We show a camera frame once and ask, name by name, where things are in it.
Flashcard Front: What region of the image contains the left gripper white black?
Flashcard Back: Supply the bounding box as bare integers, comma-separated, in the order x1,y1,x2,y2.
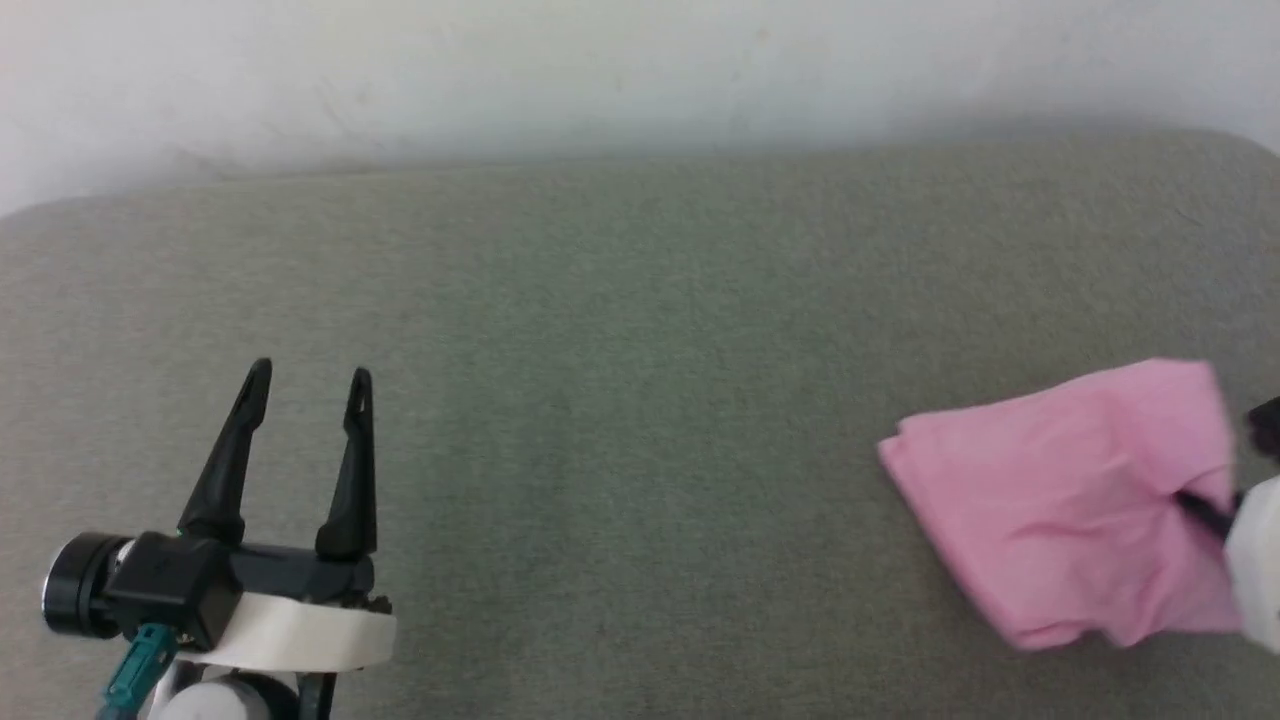
177,357,398,674

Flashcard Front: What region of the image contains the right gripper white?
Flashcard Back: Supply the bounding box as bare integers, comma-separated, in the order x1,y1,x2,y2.
1175,474,1280,653

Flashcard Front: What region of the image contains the pink garment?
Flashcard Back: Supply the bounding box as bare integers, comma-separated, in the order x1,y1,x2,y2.
877,358,1247,652

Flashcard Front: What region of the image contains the grey-green fabric sofa seat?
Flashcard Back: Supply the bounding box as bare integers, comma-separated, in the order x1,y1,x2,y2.
0,130,1280,720

